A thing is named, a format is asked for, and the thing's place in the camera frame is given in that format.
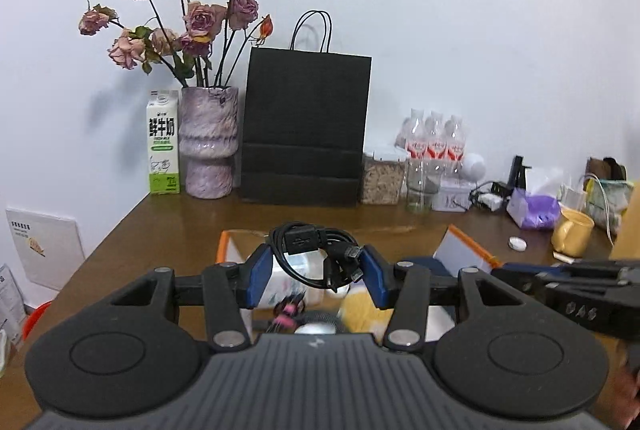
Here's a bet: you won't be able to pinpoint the tan box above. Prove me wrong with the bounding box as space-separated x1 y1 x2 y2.
610 180 640 262

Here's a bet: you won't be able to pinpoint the pink earphones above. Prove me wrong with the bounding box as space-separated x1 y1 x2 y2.
272 294 307 332

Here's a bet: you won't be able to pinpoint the red basin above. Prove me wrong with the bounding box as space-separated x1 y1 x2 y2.
22 300 54 341

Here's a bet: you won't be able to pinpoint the person's right hand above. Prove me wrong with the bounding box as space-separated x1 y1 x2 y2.
614 344 640 430

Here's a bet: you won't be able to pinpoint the black stand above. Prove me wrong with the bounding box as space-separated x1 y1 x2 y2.
507 155 532 196

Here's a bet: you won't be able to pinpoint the purple marbled vase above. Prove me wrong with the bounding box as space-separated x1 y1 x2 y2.
178 85 240 200

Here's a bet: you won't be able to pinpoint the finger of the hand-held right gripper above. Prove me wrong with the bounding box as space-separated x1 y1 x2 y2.
492 260 640 291

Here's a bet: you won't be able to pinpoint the clear jar of grain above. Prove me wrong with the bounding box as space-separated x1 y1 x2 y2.
361 149 407 205

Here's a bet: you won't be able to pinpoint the red cardboard box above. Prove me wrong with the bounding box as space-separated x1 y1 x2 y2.
217 225 501 346

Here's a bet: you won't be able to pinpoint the brown wooden desktop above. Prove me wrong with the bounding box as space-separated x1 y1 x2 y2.
0 192 640 391

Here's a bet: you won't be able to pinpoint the white power strip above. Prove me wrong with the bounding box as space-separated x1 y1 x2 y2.
470 180 512 211

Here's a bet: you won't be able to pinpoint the white round lamp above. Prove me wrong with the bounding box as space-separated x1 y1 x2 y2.
462 152 488 184

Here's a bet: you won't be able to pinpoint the black usb cable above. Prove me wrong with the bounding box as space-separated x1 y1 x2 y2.
265 221 365 294

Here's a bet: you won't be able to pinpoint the green patterned bag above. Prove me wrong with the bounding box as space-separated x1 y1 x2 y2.
584 156 636 232

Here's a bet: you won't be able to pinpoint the yellow white plush toy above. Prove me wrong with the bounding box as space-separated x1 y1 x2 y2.
339 287 397 342

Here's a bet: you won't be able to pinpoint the dried pink rose bouquet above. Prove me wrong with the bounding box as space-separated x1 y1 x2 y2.
78 0 275 89

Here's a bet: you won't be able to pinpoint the purple tissue pack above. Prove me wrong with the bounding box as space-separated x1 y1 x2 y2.
506 167 566 230

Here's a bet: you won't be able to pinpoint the white rectangular container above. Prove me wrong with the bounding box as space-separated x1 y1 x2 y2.
432 177 474 213

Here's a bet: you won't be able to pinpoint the white wall panel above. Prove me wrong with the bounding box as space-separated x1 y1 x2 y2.
5 208 86 292

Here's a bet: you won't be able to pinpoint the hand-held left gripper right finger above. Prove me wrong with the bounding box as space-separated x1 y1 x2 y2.
359 244 531 352

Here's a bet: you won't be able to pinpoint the black paper bag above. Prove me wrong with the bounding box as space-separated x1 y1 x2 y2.
239 10 373 208

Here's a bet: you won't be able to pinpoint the white floor sign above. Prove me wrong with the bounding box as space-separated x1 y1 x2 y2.
0 262 26 346

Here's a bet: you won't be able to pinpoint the clear plastic cup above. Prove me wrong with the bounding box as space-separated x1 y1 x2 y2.
406 158 441 213

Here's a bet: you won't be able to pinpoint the yellow mug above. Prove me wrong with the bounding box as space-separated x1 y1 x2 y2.
551 205 596 258

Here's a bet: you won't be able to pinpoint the white green milk carton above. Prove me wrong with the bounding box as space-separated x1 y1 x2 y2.
146 90 181 195

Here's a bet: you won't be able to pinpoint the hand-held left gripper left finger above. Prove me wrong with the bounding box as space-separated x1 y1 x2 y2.
107 244 273 351

